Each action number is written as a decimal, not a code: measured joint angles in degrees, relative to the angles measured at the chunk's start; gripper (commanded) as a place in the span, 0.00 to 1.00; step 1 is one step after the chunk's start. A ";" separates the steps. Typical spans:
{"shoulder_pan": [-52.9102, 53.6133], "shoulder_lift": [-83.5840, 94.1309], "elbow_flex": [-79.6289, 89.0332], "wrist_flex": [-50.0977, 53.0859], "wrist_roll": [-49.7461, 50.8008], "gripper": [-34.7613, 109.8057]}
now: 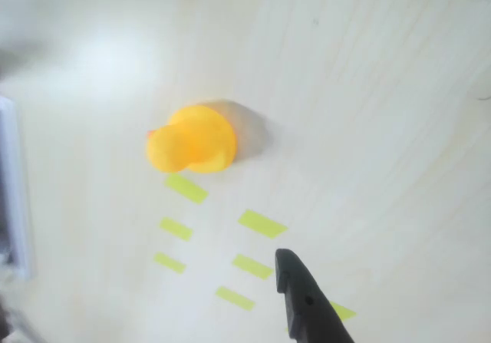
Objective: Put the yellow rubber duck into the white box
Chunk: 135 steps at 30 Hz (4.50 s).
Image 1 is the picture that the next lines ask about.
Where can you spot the yellow rubber duck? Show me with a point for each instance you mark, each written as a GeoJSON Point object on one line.
{"type": "Point", "coordinates": [192, 139]}

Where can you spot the yellow tape strip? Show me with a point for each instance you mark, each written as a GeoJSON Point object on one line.
{"type": "Point", "coordinates": [169, 262]}
{"type": "Point", "coordinates": [234, 298]}
{"type": "Point", "coordinates": [262, 223]}
{"type": "Point", "coordinates": [252, 266]}
{"type": "Point", "coordinates": [186, 188]}
{"type": "Point", "coordinates": [175, 228]}
{"type": "Point", "coordinates": [343, 311]}

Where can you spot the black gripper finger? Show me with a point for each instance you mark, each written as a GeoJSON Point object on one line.
{"type": "Point", "coordinates": [307, 301]}

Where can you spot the white framed panel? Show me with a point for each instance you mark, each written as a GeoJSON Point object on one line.
{"type": "Point", "coordinates": [17, 189]}

